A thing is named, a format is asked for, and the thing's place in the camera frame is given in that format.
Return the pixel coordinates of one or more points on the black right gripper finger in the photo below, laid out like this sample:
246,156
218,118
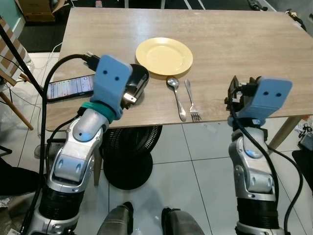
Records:
234,87

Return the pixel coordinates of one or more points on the yellow plate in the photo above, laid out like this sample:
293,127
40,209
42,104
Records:
164,56

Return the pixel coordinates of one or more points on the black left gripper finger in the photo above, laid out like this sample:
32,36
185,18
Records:
139,87

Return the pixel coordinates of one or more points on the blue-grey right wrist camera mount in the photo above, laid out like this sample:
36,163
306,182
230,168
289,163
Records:
269,95

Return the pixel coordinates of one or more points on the light wooden table leg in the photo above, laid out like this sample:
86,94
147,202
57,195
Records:
282,131
97,169

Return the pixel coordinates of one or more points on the silver metal spoon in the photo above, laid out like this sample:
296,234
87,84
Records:
172,82

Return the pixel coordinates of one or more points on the silver metal fork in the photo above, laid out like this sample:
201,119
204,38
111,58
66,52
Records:
195,115

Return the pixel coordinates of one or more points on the black smartphone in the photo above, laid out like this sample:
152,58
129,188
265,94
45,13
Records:
68,88

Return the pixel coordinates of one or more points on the robot leg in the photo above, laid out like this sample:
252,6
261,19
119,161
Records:
116,221
181,223

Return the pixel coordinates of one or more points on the robot left leg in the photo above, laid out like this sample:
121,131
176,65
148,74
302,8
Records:
116,221

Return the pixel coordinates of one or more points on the robot right leg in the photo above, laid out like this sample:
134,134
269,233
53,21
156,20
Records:
181,223

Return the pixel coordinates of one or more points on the wooden slatted rack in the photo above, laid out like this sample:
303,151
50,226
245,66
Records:
10,58

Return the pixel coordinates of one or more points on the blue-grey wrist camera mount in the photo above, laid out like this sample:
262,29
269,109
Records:
269,95
110,78

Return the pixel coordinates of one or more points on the brown cardboard box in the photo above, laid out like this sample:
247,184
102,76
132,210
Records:
34,10

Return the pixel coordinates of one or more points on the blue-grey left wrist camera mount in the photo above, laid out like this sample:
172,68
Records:
110,78

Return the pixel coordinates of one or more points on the black round floor fan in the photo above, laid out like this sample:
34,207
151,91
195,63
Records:
128,166

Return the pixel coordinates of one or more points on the thin black pole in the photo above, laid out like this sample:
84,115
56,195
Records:
22,61

